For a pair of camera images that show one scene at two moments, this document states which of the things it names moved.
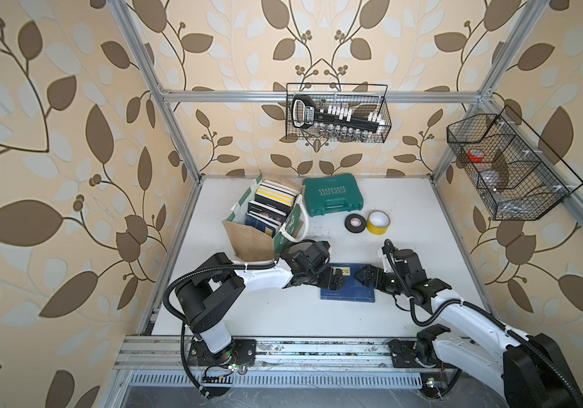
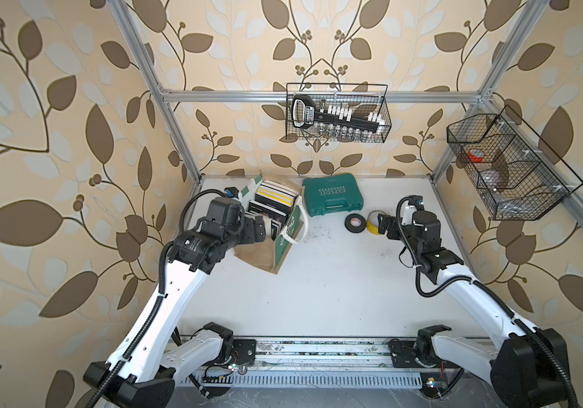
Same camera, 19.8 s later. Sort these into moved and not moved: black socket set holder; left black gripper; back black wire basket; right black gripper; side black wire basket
Moved: right black gripper; left black gripper
Not moved: side black wire basket; back black wire basket; black socket set holder
